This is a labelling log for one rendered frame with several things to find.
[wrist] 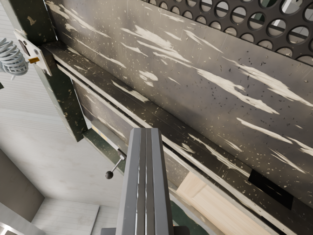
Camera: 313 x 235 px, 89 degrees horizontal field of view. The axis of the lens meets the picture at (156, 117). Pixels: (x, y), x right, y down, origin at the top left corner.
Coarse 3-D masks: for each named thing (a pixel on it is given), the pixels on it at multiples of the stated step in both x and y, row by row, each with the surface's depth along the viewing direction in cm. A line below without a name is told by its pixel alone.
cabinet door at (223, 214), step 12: (192, 180) 52; (180, 192) 64; (192, 192) 57; (204, 192) 52; (216, 192) 48; (192, 204) 62; (204, 204) 57; (216, 204) 51; (228, 204) 47; (204, 216) 61; (216, 216) 56; (228, 216) 51; (240, 216) 46; (228, 228) 55; (240, 228) 50; (252, 228) 46
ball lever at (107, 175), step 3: (120, 156) 76; (123, 156) 75; (120, 159) 76; (123, 159) 75; (117, 165) 75; (114, 168) 75; (108, 171) 75; (111, 171) 75; (105, 174) 74; (108, 174) 73; (111, 174) 74; (108, 177) 73; (111, 177) 74
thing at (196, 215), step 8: (96, 120) 85; (96, 128) 82; (104, 128) 83; (112, 136) 80; (112, 144) 80; (120, 144) 78; (168, 184) 68; (176, 192) 66; (176, 200) 66; (184, 200) 64; (184, 208) 64; (192, 208) 63; (192, 216) 64; (200, 216) 61; (200, 224) 63; (208, 224) 60; (208, 232) 62; (216, 232) 59
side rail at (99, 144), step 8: (88, 136) 106; (96, 136) 106; (96, 144) 103; (104, 144) 103; (104, 152) 100; (112, 152) 100; (112, 160) 97; (120, 168) 94; (176, 208) 84; (176, 216) 81; (184, 216) 82; (176, 224) 81; (184, 224) 80; (192, 224) 80; (192, 232) 78; (200, 232) 78
